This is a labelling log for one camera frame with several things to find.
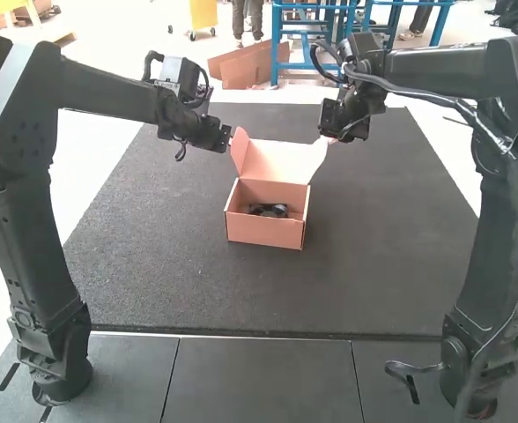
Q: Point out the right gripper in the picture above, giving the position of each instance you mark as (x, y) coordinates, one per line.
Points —
(331, 116)

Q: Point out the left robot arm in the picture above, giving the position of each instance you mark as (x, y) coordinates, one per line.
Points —
(25, 198)

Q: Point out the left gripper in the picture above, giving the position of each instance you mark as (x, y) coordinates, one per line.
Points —
(208, 132)

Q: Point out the blue metal frame table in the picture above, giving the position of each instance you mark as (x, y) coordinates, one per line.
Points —
(281, 35)
(439, 22)

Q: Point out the person's legs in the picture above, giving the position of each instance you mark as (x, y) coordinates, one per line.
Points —
(246, 17)
(417, 17)

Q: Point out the dark base panel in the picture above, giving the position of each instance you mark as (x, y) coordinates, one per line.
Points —
(387, 401)
(263, 383)
(127, 379)

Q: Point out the black mat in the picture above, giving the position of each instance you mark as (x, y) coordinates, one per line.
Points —
(175, 264)

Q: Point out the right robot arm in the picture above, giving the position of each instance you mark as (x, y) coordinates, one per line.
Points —
(501, 220)

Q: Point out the brown cardboard sheet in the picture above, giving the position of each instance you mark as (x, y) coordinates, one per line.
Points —
(215, 66)
(259, 66)

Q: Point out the yellow wheeled cabinet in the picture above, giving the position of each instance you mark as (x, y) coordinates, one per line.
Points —
(204, 11)

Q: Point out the cardboard box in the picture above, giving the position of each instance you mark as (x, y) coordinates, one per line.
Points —
(263, 229)

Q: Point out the black square fan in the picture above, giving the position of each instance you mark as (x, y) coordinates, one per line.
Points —
(268, 210)

